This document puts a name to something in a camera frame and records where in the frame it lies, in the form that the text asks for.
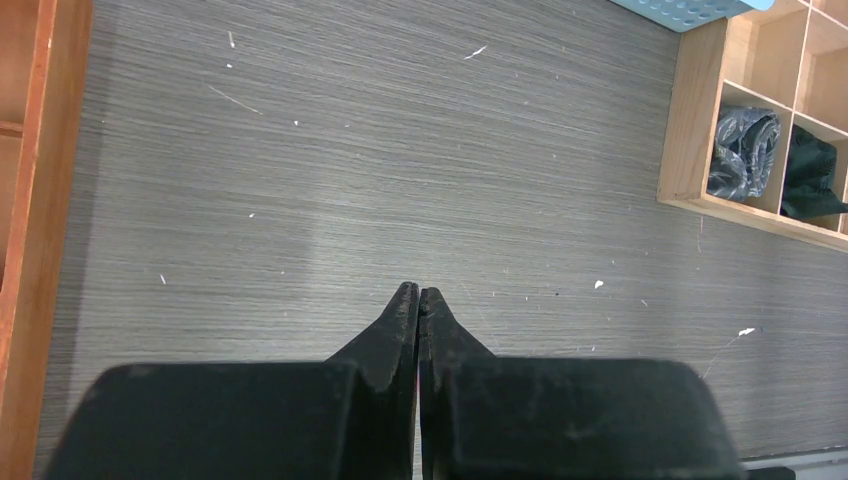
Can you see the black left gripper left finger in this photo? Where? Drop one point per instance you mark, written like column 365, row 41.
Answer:
column 350, row 416

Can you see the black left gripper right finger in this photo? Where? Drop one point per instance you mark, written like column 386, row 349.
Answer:
column 491, row 417

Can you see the grey patterned rolled tie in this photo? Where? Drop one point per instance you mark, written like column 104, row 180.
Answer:
column 744, row 150

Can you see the dark green rolled tie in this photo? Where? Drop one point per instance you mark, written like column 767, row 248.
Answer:
column 810, row 173

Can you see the light blue plastic basket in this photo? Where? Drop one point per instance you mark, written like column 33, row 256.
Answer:
column 684, row 15

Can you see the light wooden compartment tray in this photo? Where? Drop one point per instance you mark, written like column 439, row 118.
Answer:
column 792, row 59

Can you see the orange wooden compartment tray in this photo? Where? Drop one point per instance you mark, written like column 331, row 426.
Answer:
column 44, row 54

